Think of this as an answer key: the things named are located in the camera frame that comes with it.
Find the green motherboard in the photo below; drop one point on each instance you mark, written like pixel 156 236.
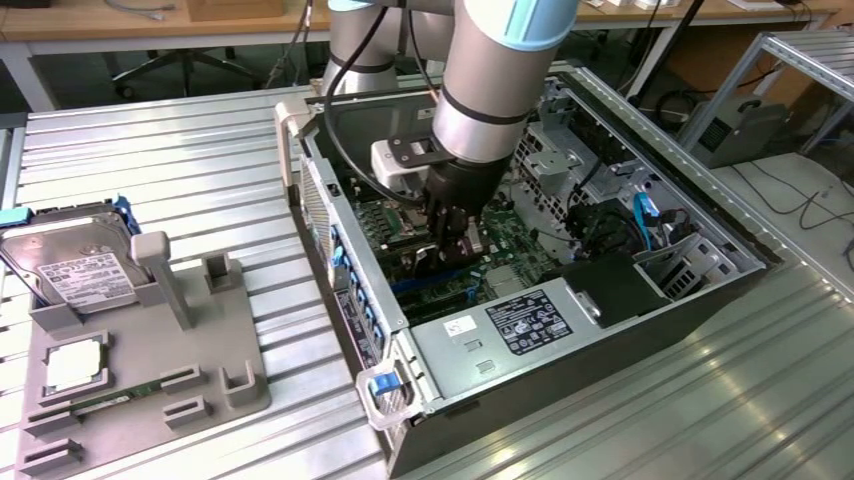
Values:
pixel 521 235

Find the silver hard disk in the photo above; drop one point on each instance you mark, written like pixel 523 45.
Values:
pixel 67 275

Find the small silver disk bay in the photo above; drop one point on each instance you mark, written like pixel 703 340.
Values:
pixel 694 265

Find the grey equipment box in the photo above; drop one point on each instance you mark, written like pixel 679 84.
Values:
pixel 747 135

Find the blue card retainer strip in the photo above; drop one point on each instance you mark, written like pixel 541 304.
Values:
pixel 360 295

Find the silver power supply unit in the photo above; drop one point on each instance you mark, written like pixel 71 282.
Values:
pixel 467 360

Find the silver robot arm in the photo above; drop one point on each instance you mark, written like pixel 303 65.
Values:
pixel 494 75

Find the wooden desk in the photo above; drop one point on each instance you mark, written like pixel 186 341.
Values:
pixel 80 25

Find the CPU socket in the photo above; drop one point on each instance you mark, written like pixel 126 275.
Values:
pixel 407 220

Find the black expansion slot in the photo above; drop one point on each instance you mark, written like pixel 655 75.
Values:
pixel 434 306

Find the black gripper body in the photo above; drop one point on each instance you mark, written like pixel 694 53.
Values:
pixel 467 185

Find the aluminium profile frame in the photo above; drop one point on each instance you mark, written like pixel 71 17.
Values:
pixel 801 47

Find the blue case latch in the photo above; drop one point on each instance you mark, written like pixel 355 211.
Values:
pixel 383 384

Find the silver chipset heatsink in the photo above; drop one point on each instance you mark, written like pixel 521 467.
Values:
pixel 507 279

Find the black open PC case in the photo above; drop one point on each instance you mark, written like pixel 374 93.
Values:
pixel 601 400

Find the black installed RAM stick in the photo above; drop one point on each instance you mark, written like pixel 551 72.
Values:
pixel 401 246

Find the black plastic shroud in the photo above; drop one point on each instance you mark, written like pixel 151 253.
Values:
pixel 607 290

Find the grey parts rack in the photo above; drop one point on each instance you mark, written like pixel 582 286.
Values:
pixel 167 360

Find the silver disk bay cage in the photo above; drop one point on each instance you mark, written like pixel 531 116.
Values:
pixel 554 170

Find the black office chair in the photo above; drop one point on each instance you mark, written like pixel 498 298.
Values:
pixel 190 62

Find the green RAM stick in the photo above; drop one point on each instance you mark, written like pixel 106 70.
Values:
pixel 114 395

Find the silver CPU chip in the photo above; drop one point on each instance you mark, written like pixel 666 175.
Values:
pixel 75 365

